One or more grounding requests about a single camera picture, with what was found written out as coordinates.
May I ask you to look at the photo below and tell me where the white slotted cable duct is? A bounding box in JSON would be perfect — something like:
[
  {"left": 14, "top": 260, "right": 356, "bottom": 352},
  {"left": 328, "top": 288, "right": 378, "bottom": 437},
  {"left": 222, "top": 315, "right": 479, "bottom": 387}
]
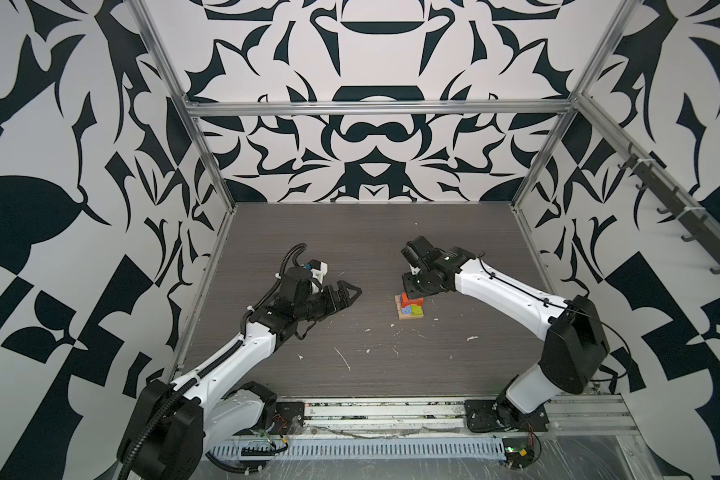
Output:
[{"left": 210, "top": 437, "right": 506, "bottom": 462}]

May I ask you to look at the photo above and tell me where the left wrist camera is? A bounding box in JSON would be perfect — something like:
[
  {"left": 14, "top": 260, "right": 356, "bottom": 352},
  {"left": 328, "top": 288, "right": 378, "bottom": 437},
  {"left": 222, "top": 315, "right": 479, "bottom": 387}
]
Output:
[{"left": 304, "top": 259, "right": 328, "bottom": 294}]

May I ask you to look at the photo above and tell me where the wall hook rack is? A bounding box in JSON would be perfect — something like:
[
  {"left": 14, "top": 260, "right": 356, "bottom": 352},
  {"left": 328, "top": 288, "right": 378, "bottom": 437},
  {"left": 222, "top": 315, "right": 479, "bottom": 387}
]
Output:
[{"left": 616, "top": 143, "right": 720, "bottom": 275}]

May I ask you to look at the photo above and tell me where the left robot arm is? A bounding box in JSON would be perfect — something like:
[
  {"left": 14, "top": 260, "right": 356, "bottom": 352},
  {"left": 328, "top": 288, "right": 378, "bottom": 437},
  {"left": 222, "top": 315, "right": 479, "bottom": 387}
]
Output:
[{"left": 117, "top": 262, "right": 362, "bottom": 479}]

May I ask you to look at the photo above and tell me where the green circuit board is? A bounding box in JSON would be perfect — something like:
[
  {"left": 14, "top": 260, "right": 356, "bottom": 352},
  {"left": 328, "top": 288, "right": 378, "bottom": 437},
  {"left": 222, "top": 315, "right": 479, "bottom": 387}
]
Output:
[{"left": 503, "top": 438, "right": 539, "bottom": 471}]

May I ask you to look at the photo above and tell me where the aluminium front rail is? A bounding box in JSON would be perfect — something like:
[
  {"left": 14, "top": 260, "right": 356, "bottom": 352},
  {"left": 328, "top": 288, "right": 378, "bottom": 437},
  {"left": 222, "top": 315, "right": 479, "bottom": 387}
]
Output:
[{"left": 128, "top": 394, "right": 640, "bottom": 442}]

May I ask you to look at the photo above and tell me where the black corrugated cable conduit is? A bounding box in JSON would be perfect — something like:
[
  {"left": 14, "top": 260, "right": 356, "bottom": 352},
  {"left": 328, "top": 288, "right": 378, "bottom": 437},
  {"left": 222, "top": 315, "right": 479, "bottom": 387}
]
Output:
[{"left": 116, "top": 242, "right": 310, "bottom": 480}]

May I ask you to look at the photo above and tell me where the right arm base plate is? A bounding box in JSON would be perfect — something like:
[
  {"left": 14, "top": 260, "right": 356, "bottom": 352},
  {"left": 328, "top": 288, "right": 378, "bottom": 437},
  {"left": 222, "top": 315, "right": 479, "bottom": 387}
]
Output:
[{"left": 464, "top": 399, "right": 548, "bottom": 433}]

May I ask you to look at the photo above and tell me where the orange wood block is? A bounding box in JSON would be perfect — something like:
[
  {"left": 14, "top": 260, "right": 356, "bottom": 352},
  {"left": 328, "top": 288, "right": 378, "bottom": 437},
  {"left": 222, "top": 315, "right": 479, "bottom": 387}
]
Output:
[{"left": 400, "top": 292, "right": 424, "bottom": 308}]

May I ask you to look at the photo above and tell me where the aluminium frame crossbar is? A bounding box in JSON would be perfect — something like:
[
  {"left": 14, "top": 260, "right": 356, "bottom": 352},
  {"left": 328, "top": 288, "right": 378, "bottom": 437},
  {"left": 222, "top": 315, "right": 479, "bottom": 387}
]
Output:
[{"left": 185, "top": 99, "right": 571, "bottom": 118}]

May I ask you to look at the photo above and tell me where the natural wood block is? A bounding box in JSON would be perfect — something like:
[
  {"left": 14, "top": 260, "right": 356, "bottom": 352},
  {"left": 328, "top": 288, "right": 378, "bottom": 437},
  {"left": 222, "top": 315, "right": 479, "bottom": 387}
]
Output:
[{"left": 395, "top": 295, "right": 424, "bottom": 320}]

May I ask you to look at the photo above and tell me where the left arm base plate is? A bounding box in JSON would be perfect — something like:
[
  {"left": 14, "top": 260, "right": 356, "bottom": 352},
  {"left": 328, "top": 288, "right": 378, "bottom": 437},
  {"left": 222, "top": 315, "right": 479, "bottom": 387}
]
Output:
[{"left": 230, "top": 401, "right": 305, "bottom": 436}]

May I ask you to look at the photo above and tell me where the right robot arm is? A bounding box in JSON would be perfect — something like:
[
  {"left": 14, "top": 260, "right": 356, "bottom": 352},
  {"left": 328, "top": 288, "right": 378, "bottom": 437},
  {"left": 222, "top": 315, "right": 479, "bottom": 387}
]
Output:
[{"left": 401, "top": 236, "right": 610, "bottom": 418}]

